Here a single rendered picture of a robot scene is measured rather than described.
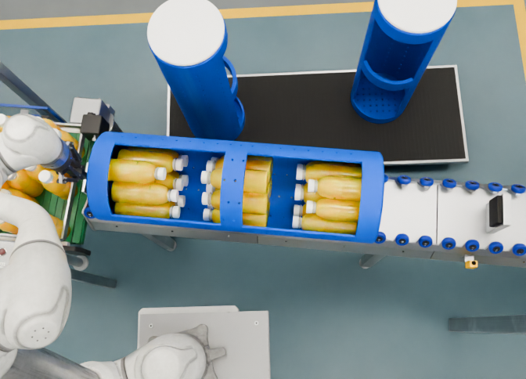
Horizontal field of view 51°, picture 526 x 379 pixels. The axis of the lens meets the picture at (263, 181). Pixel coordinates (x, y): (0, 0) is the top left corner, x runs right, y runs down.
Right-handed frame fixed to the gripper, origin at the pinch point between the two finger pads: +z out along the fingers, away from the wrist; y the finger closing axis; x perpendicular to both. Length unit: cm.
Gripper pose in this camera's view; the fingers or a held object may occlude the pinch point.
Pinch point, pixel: (81, 174)
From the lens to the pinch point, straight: 179.2
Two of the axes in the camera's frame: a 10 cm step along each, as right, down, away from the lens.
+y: -0.9, 9.6, -2.5
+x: 9.9, 0.8, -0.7
